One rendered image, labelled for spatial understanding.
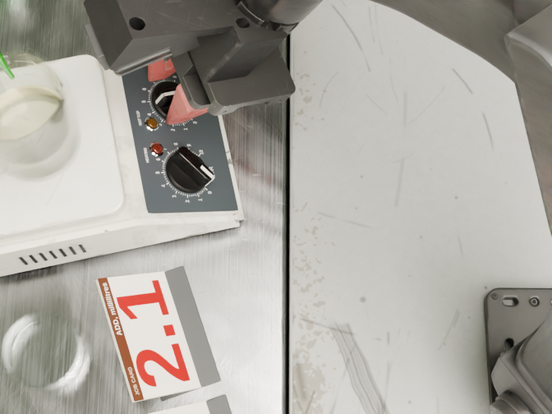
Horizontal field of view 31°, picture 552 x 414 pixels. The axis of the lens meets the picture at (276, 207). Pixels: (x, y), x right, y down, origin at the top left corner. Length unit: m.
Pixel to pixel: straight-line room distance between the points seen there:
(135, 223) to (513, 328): 0.28
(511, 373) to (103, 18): 0.31
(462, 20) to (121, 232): 0.36
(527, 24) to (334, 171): 0.45
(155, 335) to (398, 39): 0.30
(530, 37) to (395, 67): 0.49
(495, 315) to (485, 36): 0.38
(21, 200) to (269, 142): 0.20
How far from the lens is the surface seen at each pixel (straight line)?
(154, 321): 0.73
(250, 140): 0.78
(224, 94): 0.63
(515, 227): 0.78
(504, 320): 0.75
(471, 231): 0.77
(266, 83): 0.66
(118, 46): 0.57
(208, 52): 0.62
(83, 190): 0.69
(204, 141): 0.74
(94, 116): 0.71
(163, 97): 0.73
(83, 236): 0.70
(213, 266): 0.75
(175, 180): 0.72
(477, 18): 0.40
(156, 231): 0.72
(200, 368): 0.73
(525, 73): 0.34
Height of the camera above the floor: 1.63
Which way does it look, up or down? 72 degrees down
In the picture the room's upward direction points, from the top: straight up
